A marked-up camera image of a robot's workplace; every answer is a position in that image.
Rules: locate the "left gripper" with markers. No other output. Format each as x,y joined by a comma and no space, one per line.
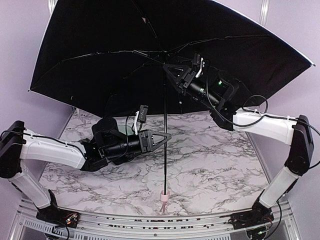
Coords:
145,141

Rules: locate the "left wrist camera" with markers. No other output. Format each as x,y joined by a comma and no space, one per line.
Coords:
140,117

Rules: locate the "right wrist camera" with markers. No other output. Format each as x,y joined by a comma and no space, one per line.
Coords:
198,62

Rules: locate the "pink and black umbrella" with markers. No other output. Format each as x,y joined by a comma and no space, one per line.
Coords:
106,57

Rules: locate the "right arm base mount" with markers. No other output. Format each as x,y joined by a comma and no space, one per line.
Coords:
250,218

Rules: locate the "right aluminium frame post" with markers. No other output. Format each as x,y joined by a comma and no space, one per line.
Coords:
263,15

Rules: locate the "front aluminium rail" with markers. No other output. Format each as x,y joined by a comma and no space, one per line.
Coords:
281,225

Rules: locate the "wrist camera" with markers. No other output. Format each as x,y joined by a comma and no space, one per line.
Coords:
140,117
198,62

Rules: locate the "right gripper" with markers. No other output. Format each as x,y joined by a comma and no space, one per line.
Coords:
185,79

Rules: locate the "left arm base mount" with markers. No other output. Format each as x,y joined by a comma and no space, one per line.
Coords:
59,216

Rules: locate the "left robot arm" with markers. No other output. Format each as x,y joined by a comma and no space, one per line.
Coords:
19,143

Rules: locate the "green ceramic bowl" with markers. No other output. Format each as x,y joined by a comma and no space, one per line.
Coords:
125,129

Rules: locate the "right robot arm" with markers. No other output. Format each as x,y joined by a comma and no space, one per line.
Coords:
217,95

